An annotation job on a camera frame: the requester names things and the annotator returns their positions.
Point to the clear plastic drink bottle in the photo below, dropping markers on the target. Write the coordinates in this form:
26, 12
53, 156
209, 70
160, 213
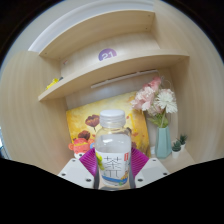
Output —
113, 146

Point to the small potted green plant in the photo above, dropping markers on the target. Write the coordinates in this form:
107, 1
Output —
183, 140
176, 149

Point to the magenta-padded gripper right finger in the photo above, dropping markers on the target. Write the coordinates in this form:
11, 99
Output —
150, 170

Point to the teal faceted vase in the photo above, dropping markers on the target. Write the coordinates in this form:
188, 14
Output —
163, 143

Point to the wooden shelf unit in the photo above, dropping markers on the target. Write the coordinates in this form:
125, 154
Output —
100, 73

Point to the pink and white flower bouquet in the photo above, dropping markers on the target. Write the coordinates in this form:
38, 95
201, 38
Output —
150, 98

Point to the slim grey light bar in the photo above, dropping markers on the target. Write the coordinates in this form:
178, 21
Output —
126, 77

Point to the yellow poppy flower painting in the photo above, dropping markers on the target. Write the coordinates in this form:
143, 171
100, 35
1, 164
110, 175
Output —
83, 116

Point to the red plush toy figure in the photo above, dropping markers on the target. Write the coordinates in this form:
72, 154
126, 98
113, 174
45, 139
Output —
80, 146

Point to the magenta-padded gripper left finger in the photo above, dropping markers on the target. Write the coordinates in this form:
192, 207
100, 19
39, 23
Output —
75, 170

